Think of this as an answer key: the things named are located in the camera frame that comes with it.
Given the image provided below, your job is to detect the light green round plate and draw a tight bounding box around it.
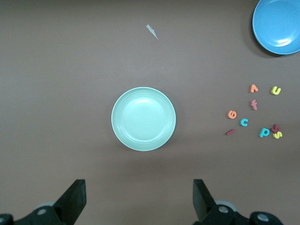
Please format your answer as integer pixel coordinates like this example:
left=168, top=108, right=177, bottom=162
left=111, top=86, right=177, bottom=152

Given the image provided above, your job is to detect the brown table cover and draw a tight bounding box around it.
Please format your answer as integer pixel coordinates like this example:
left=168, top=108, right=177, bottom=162
left=0, top=0, right=300, bottom=225

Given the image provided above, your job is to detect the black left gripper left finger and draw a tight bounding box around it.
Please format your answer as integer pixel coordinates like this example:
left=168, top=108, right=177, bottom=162
left=0, top=179, right=87, bottom=225

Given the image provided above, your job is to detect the blue round plate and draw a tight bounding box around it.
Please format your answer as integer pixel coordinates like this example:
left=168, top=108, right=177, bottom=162
left=252, top=0, right=300, bottom=55

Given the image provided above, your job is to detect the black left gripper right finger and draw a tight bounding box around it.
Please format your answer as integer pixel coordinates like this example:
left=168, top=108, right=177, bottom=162
left=193, top=179, right=285, bottom=225

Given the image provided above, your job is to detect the small white paper scrap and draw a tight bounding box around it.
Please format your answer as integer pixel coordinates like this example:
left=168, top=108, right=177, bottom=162
left=146, top=24, right=160, bottom=40

